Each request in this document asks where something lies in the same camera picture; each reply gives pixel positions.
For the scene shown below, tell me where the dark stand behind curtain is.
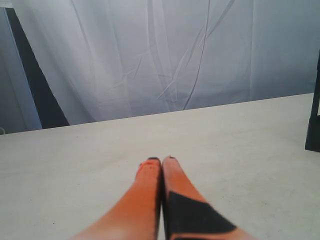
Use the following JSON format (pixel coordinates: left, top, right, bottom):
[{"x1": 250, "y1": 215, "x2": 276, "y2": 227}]
[{"x1": 5, "y1": 8, "x2": 69, "y2": 129}]

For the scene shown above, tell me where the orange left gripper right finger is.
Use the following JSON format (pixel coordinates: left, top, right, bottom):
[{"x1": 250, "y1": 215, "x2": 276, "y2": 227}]
[{"x1": 162, "y1": 156, "x2": 255, "y2": 240}]

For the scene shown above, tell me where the white backdrop curtain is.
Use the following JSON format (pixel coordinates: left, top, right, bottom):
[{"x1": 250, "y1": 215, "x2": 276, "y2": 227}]
[{"x1": 0, "y1": 0, "x2": 320, "y2": 134}]

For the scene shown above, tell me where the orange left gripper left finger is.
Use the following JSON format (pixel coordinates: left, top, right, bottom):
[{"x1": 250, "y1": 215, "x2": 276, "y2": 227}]
[{"x1": 72, "y1": 157, "x2": 162, "y2": 240}]

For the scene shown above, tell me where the black tiered rack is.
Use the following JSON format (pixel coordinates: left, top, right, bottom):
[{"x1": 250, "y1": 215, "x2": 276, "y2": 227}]
[{"x1": 305, "y1": 58, "x2": 320, "y2": 152}]

